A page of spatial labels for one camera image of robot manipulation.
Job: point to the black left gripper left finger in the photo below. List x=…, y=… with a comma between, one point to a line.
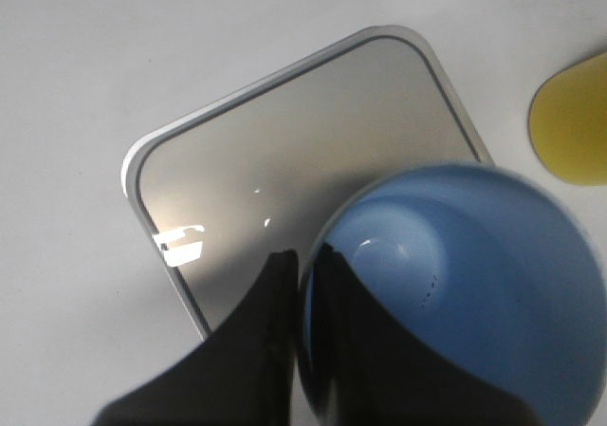
x=240, y=375

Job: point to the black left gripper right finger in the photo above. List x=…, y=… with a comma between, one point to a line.
x=360, y=366

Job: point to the light blue plastic cup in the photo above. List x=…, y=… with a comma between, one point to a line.
x=490, y=273

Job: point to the yellow squeeze bottle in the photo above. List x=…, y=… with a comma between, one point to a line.
x=567, y=123

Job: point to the silver digital kitchen scale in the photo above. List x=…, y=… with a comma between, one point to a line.
x=263, y=169

